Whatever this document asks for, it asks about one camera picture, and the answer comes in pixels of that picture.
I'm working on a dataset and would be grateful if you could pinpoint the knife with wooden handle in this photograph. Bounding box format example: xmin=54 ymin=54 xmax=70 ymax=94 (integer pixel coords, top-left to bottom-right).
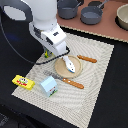
xmin=77 ymin=55 xmax=97 ymax=63

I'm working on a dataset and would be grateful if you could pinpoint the beige bowl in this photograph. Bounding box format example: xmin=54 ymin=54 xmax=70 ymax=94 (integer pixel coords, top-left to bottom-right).
xmin=117 ymin=4 xmax=128 ymax=30

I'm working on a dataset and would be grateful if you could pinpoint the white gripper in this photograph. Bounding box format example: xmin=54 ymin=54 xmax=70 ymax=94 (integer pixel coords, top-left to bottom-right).
xmin=29 ymin=23 xmax=66 ymax=56

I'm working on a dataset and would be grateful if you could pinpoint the beige woven placemat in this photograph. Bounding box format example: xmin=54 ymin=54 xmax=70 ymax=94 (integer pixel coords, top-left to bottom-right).
xmin=12 ymin=33 xmax=114 ymax=128

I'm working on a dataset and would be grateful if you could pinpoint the dark grey saucepan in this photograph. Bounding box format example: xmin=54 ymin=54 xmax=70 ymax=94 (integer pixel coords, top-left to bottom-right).
xmin=80 ymin=0 xmax=109 ymax=25

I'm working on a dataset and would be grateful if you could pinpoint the round wooden plate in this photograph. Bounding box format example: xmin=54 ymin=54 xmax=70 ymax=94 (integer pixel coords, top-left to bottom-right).
xmin=55 ymin=55 xmax=82 ymax=78

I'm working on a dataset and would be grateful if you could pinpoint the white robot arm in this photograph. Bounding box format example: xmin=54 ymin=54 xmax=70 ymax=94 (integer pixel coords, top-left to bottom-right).
xmin=0 ymin=0 xmax=66 ymax=56

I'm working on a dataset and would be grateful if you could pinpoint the dark grey pot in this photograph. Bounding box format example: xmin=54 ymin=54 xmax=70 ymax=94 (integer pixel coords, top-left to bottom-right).
xmin=57 ymin=0 xmax=80 ymax=19

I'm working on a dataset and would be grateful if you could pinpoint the fork with wooden handle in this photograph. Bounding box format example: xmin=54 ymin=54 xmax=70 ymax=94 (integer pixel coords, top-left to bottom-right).
xmin=43 ymin=70 xmax=84 ymax=89

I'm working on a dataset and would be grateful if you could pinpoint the yellow toy banana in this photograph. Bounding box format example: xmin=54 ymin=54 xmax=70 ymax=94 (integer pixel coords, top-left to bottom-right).
xmin=44 ymin=50 xmax=53 ymax=58

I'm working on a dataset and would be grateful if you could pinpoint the light blue milk carton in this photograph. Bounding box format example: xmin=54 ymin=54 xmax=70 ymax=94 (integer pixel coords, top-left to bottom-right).
xmin=40 ymin=76 xmax=58 ymax=97

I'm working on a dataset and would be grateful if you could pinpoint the yellow butter block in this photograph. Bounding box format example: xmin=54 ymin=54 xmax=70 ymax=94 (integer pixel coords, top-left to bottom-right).
xmin=12 ymin=75 xmax=35 ymax=90

